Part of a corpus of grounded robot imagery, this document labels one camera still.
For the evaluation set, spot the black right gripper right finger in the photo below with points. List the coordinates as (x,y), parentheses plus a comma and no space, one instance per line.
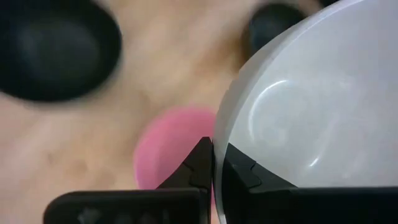
(311,208)

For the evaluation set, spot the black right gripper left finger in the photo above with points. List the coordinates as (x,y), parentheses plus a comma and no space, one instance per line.
(124,208)

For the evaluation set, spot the pink bowl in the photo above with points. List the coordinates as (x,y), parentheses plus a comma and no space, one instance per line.
(168,146)

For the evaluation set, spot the white translucent bowl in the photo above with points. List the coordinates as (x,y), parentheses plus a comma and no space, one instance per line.
(311,93)

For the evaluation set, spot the black bowl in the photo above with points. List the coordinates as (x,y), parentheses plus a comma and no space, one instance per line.
(267,25)
(56,49)

